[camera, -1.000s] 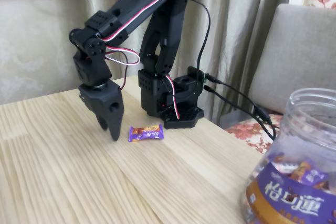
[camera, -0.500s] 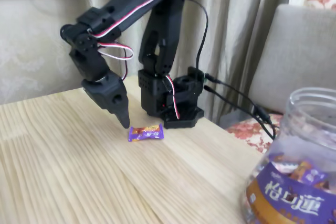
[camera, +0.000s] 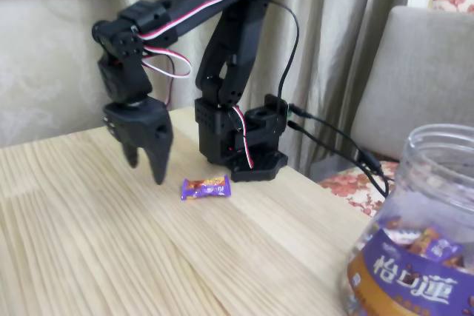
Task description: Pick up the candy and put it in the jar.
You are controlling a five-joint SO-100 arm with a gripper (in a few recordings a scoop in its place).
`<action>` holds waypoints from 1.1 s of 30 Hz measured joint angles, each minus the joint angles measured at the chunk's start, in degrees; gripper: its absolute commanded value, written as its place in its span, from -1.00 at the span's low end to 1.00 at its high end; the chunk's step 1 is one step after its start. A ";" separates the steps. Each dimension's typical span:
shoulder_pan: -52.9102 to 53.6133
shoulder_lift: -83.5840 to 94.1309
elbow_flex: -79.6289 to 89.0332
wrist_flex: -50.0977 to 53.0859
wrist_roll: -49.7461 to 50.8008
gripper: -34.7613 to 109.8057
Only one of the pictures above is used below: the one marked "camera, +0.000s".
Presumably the purple orange candy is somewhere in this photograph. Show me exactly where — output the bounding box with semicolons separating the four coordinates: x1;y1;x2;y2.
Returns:
180;174;233;201

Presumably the white plastic bag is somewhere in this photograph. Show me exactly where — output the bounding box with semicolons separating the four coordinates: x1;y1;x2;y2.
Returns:
384;229;419;246

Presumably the orange-brown snack bag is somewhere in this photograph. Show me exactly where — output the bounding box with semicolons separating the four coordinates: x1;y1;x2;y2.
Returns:
409;226;441;254

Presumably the clear plastic candy jar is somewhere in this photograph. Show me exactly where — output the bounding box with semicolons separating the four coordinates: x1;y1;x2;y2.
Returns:
338;123;474;316

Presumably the purple snack bag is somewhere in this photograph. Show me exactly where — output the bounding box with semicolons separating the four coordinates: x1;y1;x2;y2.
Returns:
425;238;464;261

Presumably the floral seat cushion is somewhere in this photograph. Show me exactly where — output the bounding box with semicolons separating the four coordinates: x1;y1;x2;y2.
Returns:
316;160;399;217

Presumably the grey fabric chair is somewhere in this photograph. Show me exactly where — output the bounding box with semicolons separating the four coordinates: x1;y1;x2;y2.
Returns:
350;5;474;161

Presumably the short red white servo wire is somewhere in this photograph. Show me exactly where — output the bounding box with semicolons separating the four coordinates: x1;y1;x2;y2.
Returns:
231;105;256;169

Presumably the long red white servo wire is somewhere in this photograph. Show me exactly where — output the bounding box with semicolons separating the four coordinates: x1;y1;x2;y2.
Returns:
131;0;258;108

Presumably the plain black cable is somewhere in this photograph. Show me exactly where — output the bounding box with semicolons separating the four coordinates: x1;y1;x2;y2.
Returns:
287;118;388;198

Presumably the thin black cable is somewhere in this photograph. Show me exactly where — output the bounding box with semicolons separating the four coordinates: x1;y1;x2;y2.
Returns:
266;0;301;110

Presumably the black cable with ferrite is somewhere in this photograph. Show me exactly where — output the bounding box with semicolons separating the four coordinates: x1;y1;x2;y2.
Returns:
290;104;390;197

